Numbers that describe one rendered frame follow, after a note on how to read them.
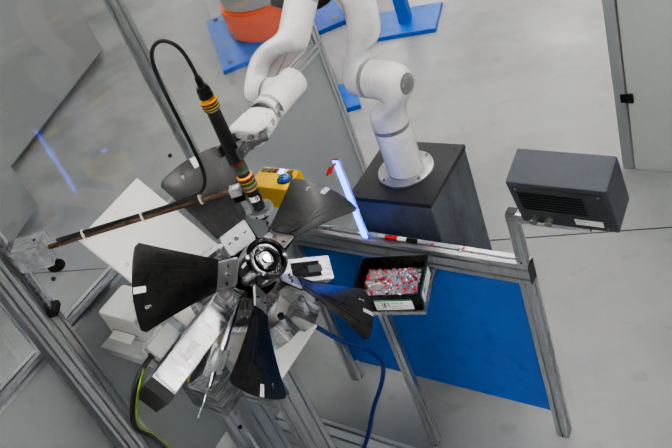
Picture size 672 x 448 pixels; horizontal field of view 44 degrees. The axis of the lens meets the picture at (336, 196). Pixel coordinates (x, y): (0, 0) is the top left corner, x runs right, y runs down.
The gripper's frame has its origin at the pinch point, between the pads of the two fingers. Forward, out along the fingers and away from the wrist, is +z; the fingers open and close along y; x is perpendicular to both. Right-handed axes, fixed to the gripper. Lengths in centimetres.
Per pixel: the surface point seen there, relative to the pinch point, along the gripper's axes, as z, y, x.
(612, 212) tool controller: -31, -83, -36
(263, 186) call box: -32, 31, -43
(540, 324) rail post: -34, -55, -90
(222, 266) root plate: 17.4, 3.1, -25.2
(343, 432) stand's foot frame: -7, 21, -142
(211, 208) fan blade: 4.4, 13.1, -18.0
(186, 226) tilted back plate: 2.4, 30.5, -29.5
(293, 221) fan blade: -8.2, -1.0, -32.0
